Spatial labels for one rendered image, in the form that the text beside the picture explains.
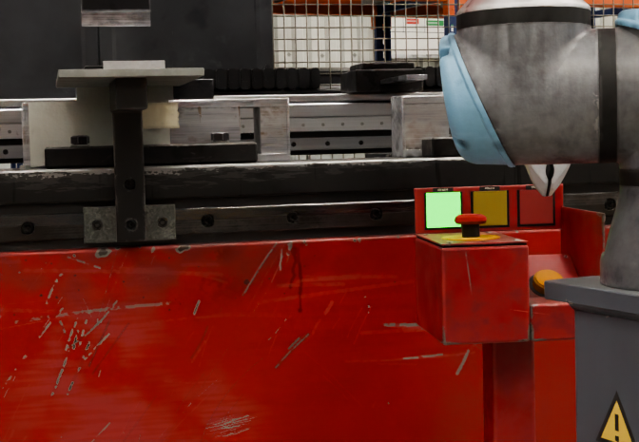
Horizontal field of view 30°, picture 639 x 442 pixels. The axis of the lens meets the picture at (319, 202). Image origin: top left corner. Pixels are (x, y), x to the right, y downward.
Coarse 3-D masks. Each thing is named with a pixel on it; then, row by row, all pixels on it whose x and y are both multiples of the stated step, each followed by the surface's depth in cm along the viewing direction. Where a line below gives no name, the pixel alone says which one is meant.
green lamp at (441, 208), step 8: (448, 192) 155; (456, 192) 155; (432, 200) 154; (440, 200) 155; (448, 200) 155; (456, 200) 155; (432, 208) 154; (440, 208) 155; (448, 208) 155; (456, 208) 155; (432, 216) 155; (440, 216) 155; (448, 216) 155; (432, 224) 155; (440, 224) 155; (448, 224) 155; (456, 224) 155
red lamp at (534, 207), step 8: (520, 192) 156; (528, 192) 156; (536, 192) 156; (520, 200) 156; (528, 200) 156; (536, 200) 156; (544, 200) 156; (520, 208) 156; (528, 208) 156; (536, 208) 156; (544, 208) 156; (552, 208) 156; (520, 216) 156; (528, 216) 156; (536, 216) 156; (544, 216) 156; (552, 216) 156
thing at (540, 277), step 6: (540, 270) 150; (546, 270) 149; (534, 276) 149; (540, 276) 148; (546, 276) 148; (552, 276) 148; (558, 276) 148; (534, 282) 148; (540, 282) 147; (534, 288) 148; (540, 288) 147
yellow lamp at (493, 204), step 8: (480, 192) 155; (488, 192) 155; (496, 192) 155; (504, 192) 156; (480, 200) 155; (488, 200) 155; (496, 200) 155; (504, 200) 156; (480, 208) 155; (488, 208) 155; (496, 208) 156; (504, 208) 156; (488, 216) 155; (496, 216) 156; (504, 216) 156; (480, 224) 155; (488, 224) 155; (496, 224) 156; (504, 224) 156
